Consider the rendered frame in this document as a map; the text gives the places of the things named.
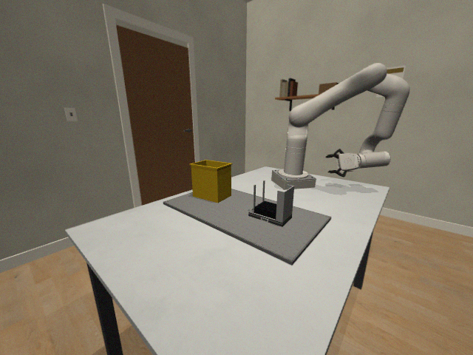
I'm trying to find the yellow open-top bin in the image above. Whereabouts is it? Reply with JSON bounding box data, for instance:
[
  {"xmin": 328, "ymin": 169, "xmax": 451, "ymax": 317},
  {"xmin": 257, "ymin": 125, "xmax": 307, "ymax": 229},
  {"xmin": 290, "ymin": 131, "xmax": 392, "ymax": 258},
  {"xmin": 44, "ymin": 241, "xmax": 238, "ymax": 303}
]
[{"xmin": 191, "ymin": 160, "xmax": 232, "ymax": 203}]

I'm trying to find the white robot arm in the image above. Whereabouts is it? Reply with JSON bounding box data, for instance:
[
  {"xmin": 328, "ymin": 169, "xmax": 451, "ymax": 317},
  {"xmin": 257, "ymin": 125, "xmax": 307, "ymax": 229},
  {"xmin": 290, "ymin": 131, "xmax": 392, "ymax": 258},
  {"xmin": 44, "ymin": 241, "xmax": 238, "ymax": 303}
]
[{"xmin": 279, "ymin": 63, "xmax": 410, "ymax": 179}]

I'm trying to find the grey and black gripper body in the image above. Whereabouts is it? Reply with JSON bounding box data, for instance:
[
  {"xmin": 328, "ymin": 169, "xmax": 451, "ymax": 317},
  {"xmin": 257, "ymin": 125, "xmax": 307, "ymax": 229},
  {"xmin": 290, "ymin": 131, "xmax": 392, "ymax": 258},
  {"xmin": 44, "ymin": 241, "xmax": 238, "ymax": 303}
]
[{"xmin": 336, "ymin": 153, "xmax": 360, "ymax": 172}]

